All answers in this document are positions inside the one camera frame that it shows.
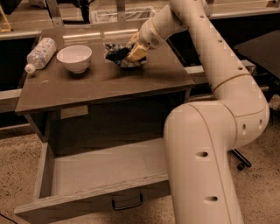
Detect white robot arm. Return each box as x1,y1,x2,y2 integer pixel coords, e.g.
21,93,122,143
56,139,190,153
128,0,270,224

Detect open grey wooden drawer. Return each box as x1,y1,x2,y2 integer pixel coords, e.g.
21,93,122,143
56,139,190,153
15,130,170,224

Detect white ceramic bowl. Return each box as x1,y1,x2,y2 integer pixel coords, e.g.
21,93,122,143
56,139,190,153
57,45,92,74

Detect blue chip bag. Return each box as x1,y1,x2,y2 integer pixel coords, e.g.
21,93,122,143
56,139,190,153
104,44,147,68

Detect black wheeled stand base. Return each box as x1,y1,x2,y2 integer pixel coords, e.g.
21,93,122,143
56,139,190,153
230,149,252,171

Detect grey metal guard rail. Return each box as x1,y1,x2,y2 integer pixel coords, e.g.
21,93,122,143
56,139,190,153
0,59,256,113

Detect black metal drawer handle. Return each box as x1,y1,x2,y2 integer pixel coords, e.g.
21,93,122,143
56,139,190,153
111,193,144,211

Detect clear plastic water bottle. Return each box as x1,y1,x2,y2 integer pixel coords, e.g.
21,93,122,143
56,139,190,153
24,38,57,74

